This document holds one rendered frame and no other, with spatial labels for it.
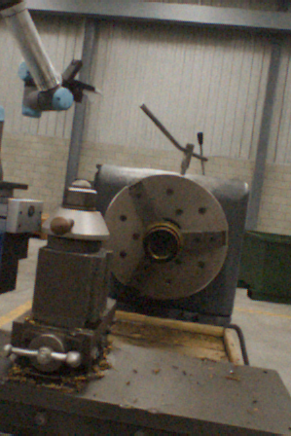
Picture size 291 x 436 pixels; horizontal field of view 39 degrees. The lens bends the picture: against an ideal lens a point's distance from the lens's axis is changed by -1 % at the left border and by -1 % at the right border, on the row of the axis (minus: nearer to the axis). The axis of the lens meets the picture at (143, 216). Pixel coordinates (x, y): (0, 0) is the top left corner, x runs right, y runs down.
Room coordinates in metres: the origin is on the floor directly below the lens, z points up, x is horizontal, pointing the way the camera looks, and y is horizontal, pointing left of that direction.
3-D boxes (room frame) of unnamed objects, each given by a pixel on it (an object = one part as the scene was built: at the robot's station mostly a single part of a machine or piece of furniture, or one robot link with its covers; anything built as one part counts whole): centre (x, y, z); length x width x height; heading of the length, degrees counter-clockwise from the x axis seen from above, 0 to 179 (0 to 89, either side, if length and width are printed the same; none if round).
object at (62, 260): (0.49, 0.07, 1.07); 0.07 x 0.07 x 0.10; 84
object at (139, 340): (0.79, -0.03, 0.89); 0.36 x 0.30 x 0.04; 84
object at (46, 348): (0.51, 0.07, 0.99); 0.20 x 0.10 x 0.05; 174
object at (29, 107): (1.51, 0.44, 1.46); 0.11 x 0.08 x 0.11; 53
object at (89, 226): (0.48, 0.08, 1.13); 0.08 x 0.08 x 0.03
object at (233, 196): (1.47, -0.08, 1.06); 0.59 x 0.48 x 0.39; 174
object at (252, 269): (5.82, -1.93, 0.43); 1.34 x 0.94 x 0.85; 5
